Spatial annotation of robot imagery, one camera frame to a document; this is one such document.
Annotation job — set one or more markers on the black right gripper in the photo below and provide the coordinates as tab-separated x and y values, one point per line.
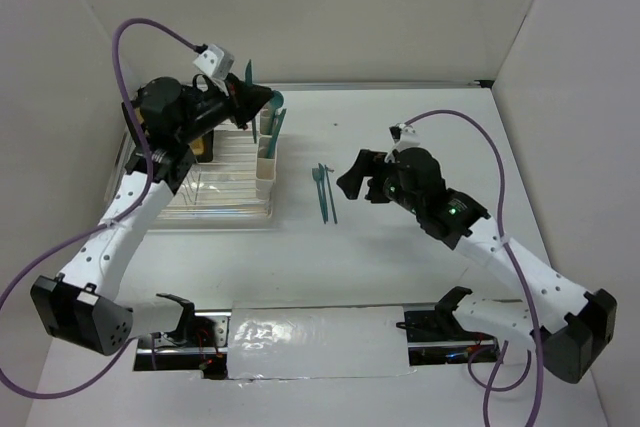
366	164

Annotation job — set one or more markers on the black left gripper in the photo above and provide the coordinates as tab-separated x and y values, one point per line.
250	99

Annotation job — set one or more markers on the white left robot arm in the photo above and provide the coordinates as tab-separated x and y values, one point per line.
79	304

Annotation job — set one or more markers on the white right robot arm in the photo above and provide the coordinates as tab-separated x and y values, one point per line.
570	324

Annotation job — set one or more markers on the white utensil holder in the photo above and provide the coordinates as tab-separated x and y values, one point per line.
265	173

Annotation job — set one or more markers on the yellow square plate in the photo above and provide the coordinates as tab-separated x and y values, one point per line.
202	147

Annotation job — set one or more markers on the clear plastic dish rack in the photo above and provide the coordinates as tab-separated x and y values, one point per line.
220	194

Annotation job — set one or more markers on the white taped cover panel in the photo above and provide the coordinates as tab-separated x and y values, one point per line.
317	343

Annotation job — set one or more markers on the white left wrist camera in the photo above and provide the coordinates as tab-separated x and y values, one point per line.
215	63

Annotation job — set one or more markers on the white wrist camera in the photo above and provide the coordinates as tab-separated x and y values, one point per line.
215	63
404	137

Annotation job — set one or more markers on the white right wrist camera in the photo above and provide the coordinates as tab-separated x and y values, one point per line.
404	137

